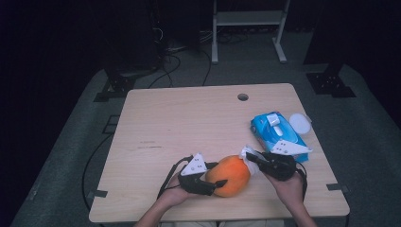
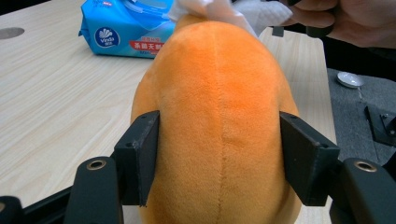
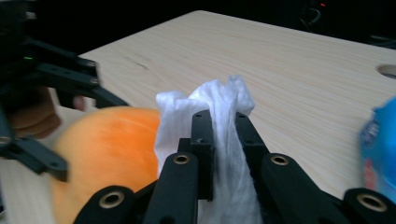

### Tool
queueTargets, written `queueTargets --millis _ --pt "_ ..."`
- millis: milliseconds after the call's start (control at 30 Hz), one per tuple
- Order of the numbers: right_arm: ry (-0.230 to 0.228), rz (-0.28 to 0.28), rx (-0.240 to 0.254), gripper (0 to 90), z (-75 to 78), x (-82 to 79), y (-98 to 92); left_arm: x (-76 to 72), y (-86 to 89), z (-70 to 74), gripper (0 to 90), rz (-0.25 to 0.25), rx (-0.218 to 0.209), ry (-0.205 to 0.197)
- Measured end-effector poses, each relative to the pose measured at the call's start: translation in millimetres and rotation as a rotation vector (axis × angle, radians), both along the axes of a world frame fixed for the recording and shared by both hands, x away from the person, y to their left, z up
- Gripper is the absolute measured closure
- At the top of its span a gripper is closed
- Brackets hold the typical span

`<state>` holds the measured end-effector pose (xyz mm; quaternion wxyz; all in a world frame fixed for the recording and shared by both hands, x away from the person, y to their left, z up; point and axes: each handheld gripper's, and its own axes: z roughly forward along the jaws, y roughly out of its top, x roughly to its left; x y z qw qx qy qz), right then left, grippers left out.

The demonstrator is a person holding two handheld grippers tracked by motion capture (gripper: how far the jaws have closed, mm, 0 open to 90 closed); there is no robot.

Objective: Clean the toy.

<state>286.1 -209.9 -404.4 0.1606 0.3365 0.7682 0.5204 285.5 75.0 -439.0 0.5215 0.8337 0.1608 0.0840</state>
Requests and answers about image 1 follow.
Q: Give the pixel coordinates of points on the person's beige trousers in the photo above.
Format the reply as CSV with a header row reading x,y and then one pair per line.
x,y
189,224

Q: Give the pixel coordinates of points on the orange plush toy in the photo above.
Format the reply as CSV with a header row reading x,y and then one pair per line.
x,y
231,175

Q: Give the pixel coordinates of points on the person's right hand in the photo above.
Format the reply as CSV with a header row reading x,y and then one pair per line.
x,y
290,190

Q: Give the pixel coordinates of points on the black floor socket frame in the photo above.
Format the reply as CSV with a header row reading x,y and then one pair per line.
x,y
111,124

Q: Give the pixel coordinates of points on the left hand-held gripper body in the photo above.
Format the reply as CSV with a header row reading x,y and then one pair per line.
x,y
195,184

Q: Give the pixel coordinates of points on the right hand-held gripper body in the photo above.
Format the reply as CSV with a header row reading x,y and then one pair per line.
x,y
280,165

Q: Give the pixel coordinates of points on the person's left hand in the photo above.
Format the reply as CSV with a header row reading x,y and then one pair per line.
x,y
175,192

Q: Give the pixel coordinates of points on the blue wet wipe pack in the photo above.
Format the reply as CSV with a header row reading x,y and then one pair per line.
x,y
277,129

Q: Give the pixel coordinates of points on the black stand base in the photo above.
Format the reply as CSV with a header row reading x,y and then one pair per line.
x,y
331,83
118,85

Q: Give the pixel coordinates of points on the white metal stand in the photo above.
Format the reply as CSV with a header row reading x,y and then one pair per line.
x,y
249,17

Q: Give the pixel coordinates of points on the white wet wipe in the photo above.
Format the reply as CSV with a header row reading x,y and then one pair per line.
x,y
247,151

